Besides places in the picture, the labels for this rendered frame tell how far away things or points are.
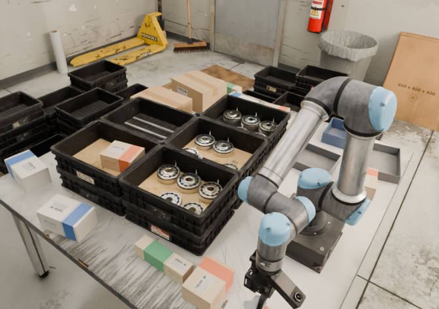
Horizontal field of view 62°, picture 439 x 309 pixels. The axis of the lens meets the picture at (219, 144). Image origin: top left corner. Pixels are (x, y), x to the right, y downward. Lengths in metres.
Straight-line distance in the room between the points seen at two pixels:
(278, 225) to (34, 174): 1.28
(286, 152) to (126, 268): 0.78
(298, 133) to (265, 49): 3.81
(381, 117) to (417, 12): 3.17
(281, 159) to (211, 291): 0.53
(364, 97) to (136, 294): 1.01
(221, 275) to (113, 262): 0.43
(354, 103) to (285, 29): 3.65
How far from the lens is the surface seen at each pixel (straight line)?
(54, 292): 2.41
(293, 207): 1.01
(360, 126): 1.13
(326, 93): 1.14
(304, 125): 1.11
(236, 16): 4.98
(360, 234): 1.73
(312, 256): 1.49
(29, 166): 1.94
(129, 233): 1.62
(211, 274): 1.38
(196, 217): 1.34
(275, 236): 0.92
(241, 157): 1.78
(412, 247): 2.81
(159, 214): 1.48
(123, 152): 1.71
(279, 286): 1.06
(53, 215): 1.65
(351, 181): 1.28
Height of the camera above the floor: 1.90
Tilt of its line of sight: 35 degrees down
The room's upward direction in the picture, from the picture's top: 2 degrees clockwise
